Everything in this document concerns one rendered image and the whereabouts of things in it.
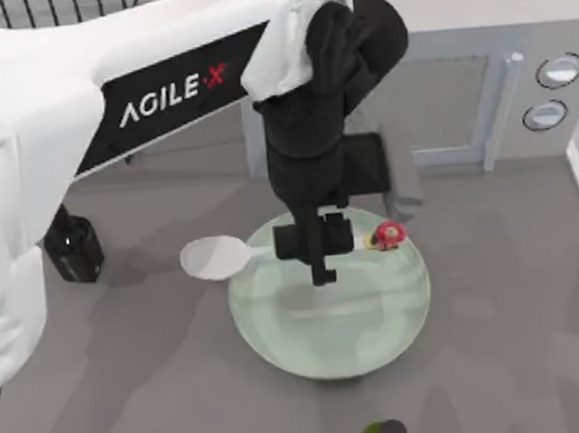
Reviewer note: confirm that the pale green glass plate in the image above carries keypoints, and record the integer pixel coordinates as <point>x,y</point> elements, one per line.
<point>338,323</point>

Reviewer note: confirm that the large round microwave knob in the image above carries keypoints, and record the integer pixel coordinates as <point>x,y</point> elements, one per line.
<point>560,70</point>

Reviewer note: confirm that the small round microwave knob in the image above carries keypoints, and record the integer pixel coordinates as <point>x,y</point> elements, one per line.
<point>545,114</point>

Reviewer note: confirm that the white spoon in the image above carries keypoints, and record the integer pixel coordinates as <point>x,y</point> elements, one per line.
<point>212,257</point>

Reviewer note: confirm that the microwave oven door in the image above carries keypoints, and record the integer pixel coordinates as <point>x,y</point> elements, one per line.
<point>441,109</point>

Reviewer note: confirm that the red round toy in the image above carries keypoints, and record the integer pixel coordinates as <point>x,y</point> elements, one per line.
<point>387,235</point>

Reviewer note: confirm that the pale microwave oven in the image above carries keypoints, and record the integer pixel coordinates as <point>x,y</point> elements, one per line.
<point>520,23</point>

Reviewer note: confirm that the black box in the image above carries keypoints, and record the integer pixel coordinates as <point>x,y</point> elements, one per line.
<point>74,253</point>

